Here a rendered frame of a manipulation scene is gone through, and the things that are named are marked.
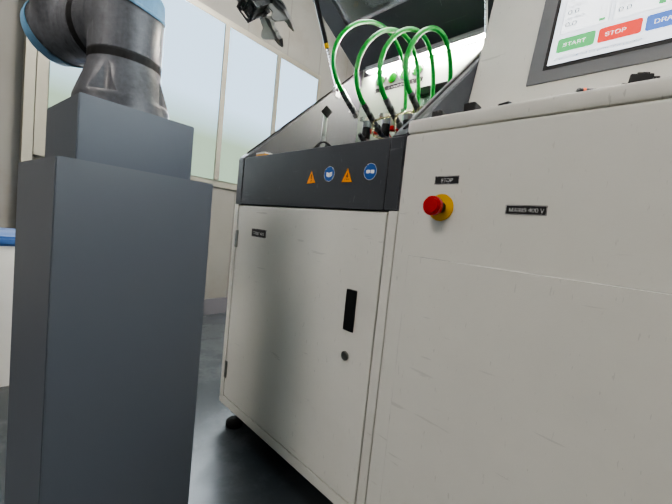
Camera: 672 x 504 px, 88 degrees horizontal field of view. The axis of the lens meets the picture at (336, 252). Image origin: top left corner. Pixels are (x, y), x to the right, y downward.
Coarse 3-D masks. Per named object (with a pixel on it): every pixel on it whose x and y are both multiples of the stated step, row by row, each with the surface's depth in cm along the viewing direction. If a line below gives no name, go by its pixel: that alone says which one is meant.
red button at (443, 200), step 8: (432, 200) 64; (440, 200) 64; (448, 200) 66; (424, 208) 65; (432, 208) 64; (440, 208) 64; (448, 208) 66; (432, 216) 68; (440, 216) 67; (448, 216) 66
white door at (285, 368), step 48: (240, 240) 120; (288, 240) 101; (336, 240) 87; (384, 240) 77; (240, 288) 119; (288, 288) 100; (336, 288) 87; (240, 336) 119; (288, 336) 100; (336, 336) 86; (240, 384) 118; (288, 384) 99; (336, 384) 86; (288, 432) 99; (336, 432) 85; (336, 480) 85
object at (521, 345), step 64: (512, 0) 89; (512, 64) 84; (640, 64) 66; (512, 128) 58; (576, 128) 52; (640, 128) 47; (448, 192) 66; (512, 192) 58; (576, 192) 52; (640, 192) 47; (448, 256) 66; (512, 256) 58; (576, 256) 51; (640, 256) 46; (448, 320) 65; (512, 320) 57; (576, 320) 51; (640, 320) 46; (384, 384) 75; (448, 384) 65; (512, 384) 57; (576, 384) 51; (640, 384) 46; (384, 448) 75; (448, 448) 64; (512, 448) 57; (576, 448) 51; (640, 448) 46
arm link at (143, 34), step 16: (80, 0) 58; (96, 0) 57; (112, 0) 57; (128, 0) 57; (144, 0) 59; (160, 0) 62; (80, 16) 58; (96, 16) 57; (112, 16) 57; (128, 16) 58; (144, 16) 59; (160, 16) 62; (80, 32) 60; (96, 32) 57; (112, 32) 57; (128, 32) 58; (144, 32) 59; (160, 32) 63; (128, 48) 58; (144, 48) 60; (160, 48) 63; (160, 64) 64
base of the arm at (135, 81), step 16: (96, 48) 57; (112, 48) 57; (96, 64) 57; (112, 64) 57; (128, 64) 58; (144, 64) 60; (80, 80) 57; (96, 80) 57; (112, 80) 57; (128, 80) 58; (144, 80) 60; (160, 80) 65; (96, 96) 56; (112, 96) 56; (128, 96) 57; (144, 96) 59; (160, 96) 64; (160, 112) 62
